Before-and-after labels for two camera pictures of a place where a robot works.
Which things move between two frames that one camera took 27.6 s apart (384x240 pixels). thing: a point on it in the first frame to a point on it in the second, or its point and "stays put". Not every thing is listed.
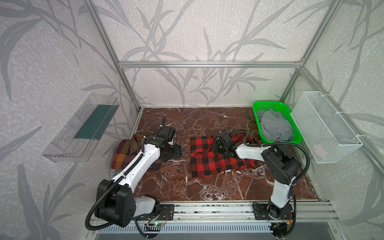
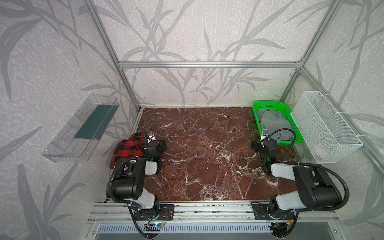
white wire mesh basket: x=328 y=135 stays put
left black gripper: x=173 y=150 to x=156 y=147
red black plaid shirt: x=205 y=162 to x=127 y=149
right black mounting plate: x=263 y=211 stays put
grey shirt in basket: x=275 y=125 stays put
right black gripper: x=221 y=145 to x=266 y=147
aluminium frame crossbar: x=210 y=64 stays put
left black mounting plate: x=166 y=212 stays put
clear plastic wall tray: x=77 y=139 stays put
